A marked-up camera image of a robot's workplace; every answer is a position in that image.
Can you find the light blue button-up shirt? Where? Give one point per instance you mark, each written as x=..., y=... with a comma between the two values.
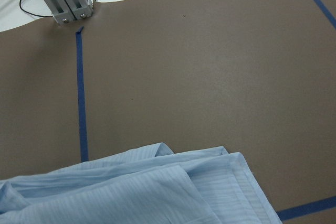
x=150, y=184

